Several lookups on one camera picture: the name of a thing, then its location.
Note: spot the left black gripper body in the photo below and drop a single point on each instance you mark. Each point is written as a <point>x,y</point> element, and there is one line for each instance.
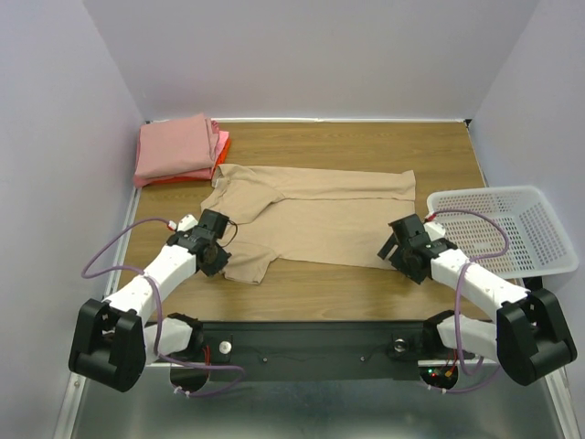
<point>218,262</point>

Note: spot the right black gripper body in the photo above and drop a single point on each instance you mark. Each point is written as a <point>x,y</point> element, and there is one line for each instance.
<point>393,251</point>

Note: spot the beige t shirt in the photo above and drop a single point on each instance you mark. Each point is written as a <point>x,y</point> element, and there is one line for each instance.
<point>308,215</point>

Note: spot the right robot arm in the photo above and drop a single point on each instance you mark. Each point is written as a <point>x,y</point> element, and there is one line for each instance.
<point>524,331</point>

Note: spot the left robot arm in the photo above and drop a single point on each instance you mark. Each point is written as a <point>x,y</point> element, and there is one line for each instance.
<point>116,337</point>

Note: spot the folded light pink t shirt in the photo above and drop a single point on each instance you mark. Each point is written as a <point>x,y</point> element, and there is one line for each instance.
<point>222,146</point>

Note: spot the white plastic basket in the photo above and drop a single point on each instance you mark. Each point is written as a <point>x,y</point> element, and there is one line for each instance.
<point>517,219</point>

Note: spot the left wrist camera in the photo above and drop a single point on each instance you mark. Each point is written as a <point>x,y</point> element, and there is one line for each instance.
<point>187,223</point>

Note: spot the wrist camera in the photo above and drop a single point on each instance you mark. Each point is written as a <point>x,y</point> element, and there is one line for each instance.
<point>434,229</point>
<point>187,223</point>

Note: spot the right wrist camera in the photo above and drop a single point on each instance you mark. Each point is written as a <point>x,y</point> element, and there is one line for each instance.
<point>434,229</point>

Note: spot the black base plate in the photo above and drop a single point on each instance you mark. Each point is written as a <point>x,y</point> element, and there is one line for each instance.
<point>314,351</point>

